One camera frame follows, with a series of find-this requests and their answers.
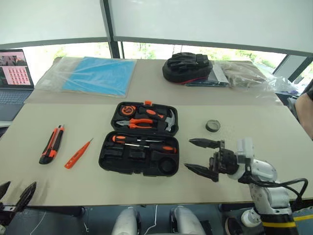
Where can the black electrical tape roll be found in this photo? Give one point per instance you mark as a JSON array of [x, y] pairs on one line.
[[209, 128]]

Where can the grey white booklet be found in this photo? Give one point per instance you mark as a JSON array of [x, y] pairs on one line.
[[220, 73]]

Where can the grey rounded robot leg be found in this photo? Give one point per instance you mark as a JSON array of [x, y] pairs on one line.
[[185, 220], [124, 221]]

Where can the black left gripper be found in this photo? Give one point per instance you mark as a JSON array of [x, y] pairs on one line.
[[6, 214]]

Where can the grey window frame post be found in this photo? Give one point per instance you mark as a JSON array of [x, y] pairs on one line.
[[111, 24]]

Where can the crumpled clear plastic bag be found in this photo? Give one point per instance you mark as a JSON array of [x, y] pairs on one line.
[[278, 85]]

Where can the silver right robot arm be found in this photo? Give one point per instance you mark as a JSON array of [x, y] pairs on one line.
[[265, 195]]

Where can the seated person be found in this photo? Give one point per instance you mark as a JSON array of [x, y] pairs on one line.
[[304, 110]]

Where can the orange black utility knife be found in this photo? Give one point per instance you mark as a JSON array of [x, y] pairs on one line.
[[51, 147]]

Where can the white round object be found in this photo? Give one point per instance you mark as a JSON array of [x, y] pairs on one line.
[[249, 218]]

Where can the orange tester screwdriver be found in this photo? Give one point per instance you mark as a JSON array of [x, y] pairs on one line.
[[75, 156]]

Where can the black round object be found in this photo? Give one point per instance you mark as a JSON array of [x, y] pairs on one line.
[[233, 226]]

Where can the black plastic tool case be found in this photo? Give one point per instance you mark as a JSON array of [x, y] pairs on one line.
[[137, 164]]

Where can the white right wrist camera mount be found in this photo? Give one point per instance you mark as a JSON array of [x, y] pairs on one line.
[[245, 149]]

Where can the orange black screwdriver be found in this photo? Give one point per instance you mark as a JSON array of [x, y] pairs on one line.
[[166, 148], [121, 138]]

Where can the open laptop computer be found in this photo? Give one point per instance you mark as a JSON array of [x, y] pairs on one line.
[[14, 80]]

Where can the blue sheet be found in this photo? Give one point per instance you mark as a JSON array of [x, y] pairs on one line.
[[97, 76]]

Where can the claw hammer orange grip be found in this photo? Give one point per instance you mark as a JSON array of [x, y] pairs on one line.
[[152, 113]]

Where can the dark blue flat tablet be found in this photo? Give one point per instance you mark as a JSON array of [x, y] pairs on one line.
[[207, 84]]

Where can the orange black tape measure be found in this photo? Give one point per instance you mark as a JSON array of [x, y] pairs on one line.
[[127, 110]]

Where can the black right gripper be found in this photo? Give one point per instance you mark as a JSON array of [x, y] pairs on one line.
[[223, 161]]

